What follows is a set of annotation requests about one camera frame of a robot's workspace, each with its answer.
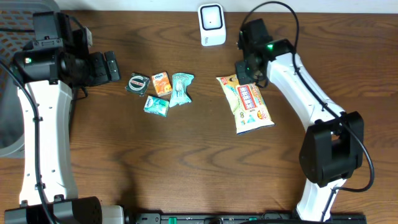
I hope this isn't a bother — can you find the orange Kleenex tissue pack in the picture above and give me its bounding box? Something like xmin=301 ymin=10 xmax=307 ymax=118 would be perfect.
xmin=151 ymin=72 xmax=172 ymax=97

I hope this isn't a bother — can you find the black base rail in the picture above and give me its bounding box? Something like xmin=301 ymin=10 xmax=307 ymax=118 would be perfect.
xmin=124 ymin=212 xmax=368 ymax=224

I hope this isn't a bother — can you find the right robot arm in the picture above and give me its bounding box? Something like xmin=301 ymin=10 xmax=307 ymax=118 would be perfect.
xmin=235 ymin=19 xmax=364 ymax=222

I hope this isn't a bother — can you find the white blue snack bag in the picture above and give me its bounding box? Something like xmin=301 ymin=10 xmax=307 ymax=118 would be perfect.
xmin=216 ymin=74 xmax=275 ymax=134

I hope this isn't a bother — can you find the white barcode scanner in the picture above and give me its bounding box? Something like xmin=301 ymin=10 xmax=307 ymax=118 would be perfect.
xmin=197 ymin=3 xmax=226 ymax=47

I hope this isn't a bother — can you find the dark grey plastic basket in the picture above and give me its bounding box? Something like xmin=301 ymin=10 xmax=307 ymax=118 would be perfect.
xmin=1 ymin=0 xmax=60 ymax=159

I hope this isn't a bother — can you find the green Kleenex tissue pack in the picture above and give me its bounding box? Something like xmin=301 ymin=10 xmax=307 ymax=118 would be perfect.
xmin=144 ymin=96 xmax=169 ymax=117

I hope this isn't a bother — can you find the teal wet wipes pack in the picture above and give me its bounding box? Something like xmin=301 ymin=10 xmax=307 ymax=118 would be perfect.
xmin=169 ymin=73 xmax=194 ymax=107

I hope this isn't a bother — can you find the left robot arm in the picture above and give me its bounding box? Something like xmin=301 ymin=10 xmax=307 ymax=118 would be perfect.
xmin=4 ymin=11 xmax=130 ymax=224

